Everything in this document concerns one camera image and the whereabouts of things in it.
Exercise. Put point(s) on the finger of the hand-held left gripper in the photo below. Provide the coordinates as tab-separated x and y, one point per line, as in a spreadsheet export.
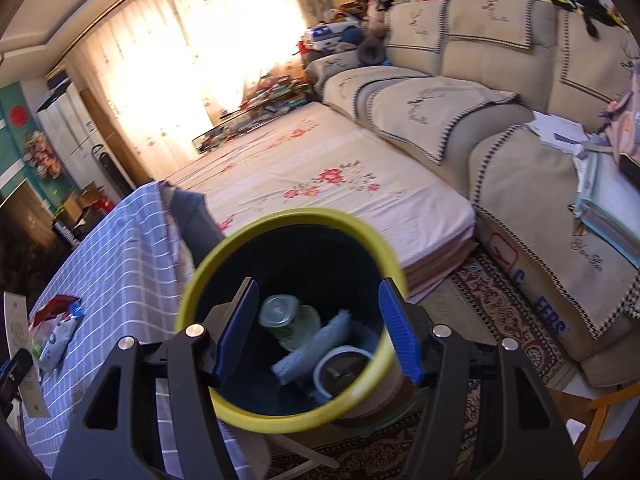
15	372

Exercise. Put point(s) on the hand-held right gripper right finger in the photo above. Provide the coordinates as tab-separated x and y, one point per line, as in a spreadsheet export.
400	330

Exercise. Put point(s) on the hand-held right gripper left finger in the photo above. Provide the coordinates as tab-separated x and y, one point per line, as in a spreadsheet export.
235	330

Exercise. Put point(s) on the floral print carton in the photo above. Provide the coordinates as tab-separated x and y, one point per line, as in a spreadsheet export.
20	320

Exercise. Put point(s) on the white plastic snack packet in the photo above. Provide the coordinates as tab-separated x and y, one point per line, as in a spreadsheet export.
57	340

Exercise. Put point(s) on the white yogurt cup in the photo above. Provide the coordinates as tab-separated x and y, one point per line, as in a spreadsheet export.
345	367

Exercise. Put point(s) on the white foam fruit net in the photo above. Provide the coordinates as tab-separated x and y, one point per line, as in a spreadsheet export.
312	350

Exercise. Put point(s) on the black trash bin yellow rim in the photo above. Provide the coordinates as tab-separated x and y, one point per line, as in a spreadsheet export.
320	260

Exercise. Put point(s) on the beige round container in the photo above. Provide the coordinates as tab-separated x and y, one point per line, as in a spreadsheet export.
385	390

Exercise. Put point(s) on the green plastic stool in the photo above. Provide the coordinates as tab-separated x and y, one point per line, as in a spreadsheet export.
400	412

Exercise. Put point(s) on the patterned brown rug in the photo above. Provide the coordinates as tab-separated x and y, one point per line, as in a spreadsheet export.
490	310

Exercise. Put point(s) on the grey blue cloth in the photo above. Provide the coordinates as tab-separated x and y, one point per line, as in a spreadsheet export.
195	220

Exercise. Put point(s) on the white printed box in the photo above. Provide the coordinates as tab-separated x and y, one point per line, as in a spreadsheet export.
525	290

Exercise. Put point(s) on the large curved television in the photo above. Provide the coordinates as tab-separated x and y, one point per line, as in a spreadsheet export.
20	240

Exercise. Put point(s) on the blue checked tablecloth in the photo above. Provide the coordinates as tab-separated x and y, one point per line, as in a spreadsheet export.
115	270

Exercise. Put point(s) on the open cardboard box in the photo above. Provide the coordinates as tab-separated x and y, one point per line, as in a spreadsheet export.
85	202

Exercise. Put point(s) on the floral floor mattress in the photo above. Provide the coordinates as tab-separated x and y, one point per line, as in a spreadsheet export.
325	160

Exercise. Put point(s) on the long mirror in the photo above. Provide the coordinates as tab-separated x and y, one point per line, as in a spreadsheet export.
225	132

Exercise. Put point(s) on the black tower fan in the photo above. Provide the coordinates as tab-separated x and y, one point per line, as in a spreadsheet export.
107	170

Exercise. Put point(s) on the pile of books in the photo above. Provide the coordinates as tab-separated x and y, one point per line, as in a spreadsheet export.
275	92

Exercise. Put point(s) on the stack of blue folders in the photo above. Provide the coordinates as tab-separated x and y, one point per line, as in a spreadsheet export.
610	200

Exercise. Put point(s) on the white standing air conditioner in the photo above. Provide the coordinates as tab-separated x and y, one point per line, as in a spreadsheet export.
75	125

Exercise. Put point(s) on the loose white papers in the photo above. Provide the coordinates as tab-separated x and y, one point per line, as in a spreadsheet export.
555	127

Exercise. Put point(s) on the dark grey neck pillow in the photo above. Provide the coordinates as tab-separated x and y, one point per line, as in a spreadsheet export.
370	52

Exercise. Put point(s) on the cream embroidered curtain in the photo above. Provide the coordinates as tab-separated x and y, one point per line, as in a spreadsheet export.
200	50

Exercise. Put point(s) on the beige sofa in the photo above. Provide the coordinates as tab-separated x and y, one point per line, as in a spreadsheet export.
490	60

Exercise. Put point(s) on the pink backpack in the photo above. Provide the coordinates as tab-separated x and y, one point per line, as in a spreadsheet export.
622	120

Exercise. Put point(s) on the blue star print bag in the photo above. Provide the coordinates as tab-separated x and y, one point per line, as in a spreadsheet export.
325	32

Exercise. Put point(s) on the pink plush toy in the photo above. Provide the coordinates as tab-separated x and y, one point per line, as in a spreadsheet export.
375	17

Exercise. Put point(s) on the wooden curtain rod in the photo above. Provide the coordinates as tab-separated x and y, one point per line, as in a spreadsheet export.
125	5

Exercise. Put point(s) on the black yellow plush toy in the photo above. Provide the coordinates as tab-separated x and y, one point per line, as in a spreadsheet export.
590	7

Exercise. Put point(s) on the wooden stool frame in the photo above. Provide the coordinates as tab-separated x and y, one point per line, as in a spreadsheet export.
600	410

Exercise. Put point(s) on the flower wall hanging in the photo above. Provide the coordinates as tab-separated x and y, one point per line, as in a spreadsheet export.
42	155

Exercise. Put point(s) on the red round wall decoration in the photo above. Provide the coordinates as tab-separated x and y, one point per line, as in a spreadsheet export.
17	116

